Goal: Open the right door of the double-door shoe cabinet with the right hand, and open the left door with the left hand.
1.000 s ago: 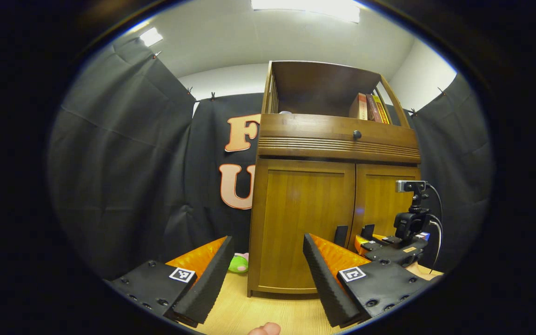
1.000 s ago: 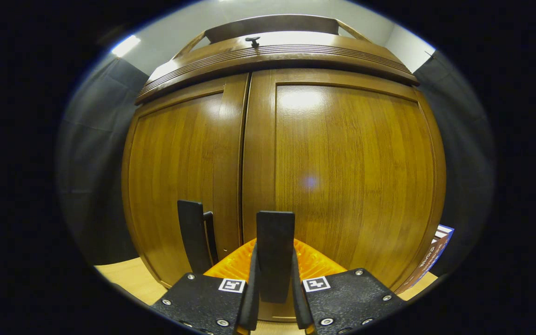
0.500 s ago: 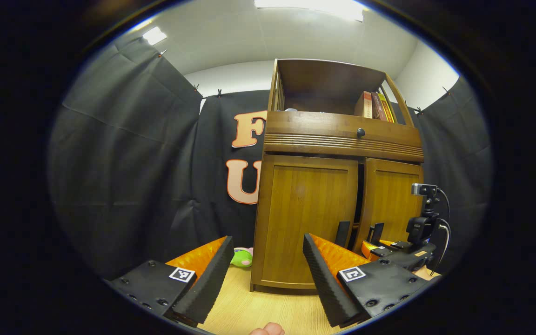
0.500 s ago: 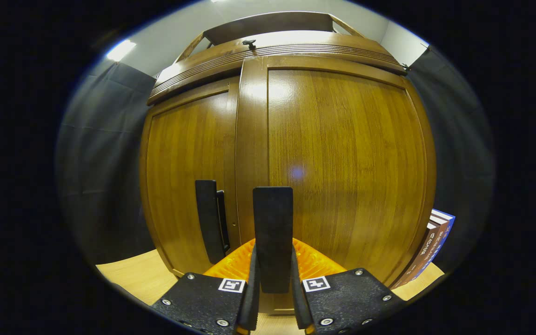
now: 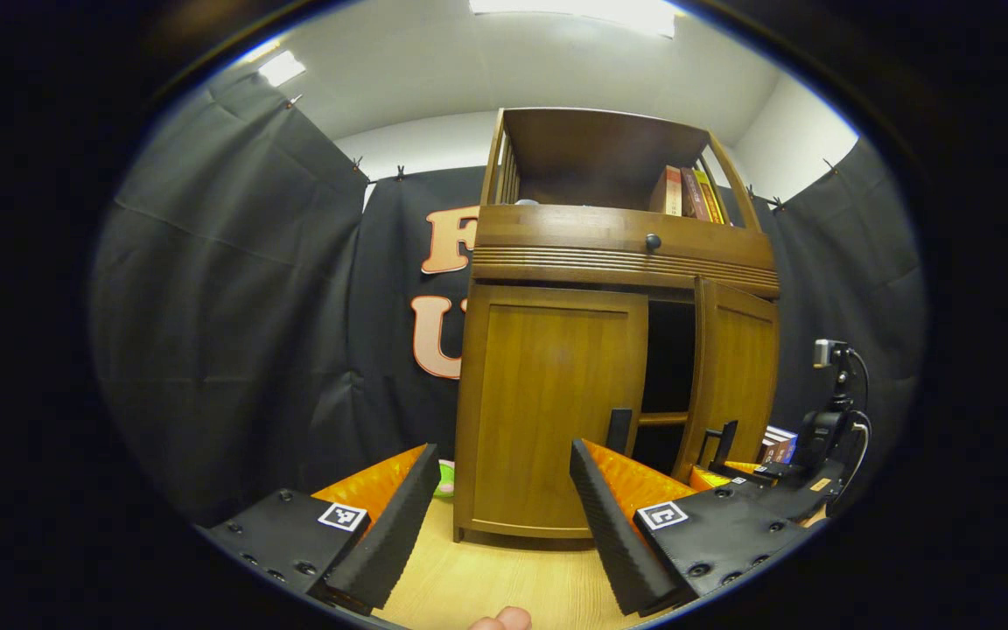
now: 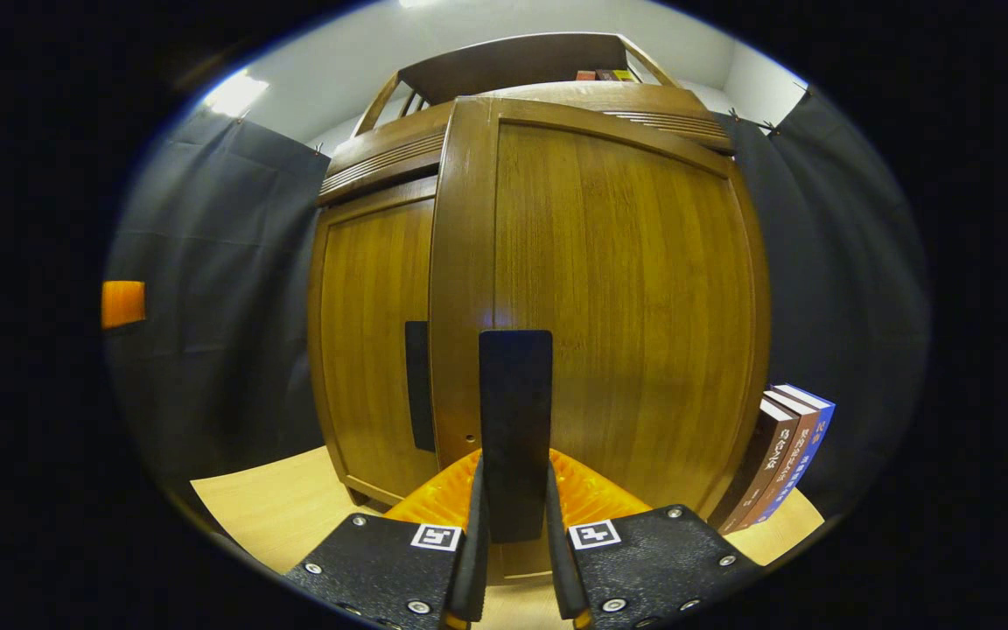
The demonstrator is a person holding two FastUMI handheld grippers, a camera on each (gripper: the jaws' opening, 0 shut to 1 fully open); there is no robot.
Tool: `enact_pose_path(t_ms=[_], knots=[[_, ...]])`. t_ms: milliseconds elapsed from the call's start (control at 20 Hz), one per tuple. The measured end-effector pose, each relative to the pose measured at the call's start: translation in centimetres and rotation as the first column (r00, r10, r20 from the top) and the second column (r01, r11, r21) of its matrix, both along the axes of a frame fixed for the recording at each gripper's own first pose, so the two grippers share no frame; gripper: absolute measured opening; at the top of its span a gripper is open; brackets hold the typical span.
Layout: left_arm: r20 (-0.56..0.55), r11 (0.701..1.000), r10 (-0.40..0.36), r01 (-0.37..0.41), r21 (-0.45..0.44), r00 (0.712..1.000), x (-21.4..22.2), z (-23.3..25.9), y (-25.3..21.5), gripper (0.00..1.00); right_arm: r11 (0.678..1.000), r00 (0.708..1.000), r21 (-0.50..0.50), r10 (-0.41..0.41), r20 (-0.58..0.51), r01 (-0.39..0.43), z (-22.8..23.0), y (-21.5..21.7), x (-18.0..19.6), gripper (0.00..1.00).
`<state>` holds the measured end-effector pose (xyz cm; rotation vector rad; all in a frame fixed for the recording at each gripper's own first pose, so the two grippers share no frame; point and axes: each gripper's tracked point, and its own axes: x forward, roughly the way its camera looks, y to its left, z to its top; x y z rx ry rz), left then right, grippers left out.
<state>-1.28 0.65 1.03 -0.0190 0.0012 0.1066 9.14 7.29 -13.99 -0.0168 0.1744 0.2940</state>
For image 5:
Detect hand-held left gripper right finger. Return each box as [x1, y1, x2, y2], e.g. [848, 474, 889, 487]
[569, 437, 813, 617]

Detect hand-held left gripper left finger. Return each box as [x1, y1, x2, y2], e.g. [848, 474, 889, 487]
[196, 442, 442, 616]

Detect wooden shoe cabinet door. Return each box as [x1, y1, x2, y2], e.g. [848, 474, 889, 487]
[672, 277, 781, 484]
[460, 282, 649, 536]

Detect wooden double-door shoe cabinet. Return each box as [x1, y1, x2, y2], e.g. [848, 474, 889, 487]
[453, 107, 782, 543]

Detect brown and blue books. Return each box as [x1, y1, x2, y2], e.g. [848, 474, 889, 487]
[758, 426, 798, 465]

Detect yellow book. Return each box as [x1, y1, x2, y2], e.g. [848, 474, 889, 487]
[695, 170, 728, 226]

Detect dark red book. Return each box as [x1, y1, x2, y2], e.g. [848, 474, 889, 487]
[681, 168, 711, 220]

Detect ceiling light panel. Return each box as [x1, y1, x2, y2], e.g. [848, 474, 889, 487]
[255, 50, 306, 87]
[469, 0, 678, 38]

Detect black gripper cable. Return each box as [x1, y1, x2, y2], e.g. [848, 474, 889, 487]
[845, 347, 872, 504]

